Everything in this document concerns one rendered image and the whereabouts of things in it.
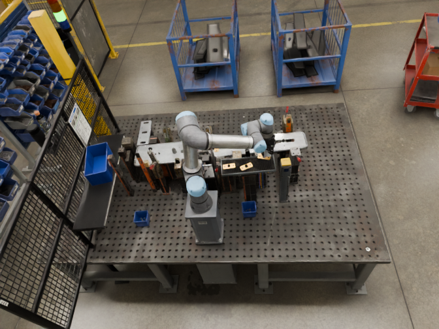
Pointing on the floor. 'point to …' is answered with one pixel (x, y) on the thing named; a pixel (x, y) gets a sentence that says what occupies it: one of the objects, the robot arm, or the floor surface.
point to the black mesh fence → (53, 217)
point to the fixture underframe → (353, 284)
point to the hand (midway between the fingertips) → (263, 155)
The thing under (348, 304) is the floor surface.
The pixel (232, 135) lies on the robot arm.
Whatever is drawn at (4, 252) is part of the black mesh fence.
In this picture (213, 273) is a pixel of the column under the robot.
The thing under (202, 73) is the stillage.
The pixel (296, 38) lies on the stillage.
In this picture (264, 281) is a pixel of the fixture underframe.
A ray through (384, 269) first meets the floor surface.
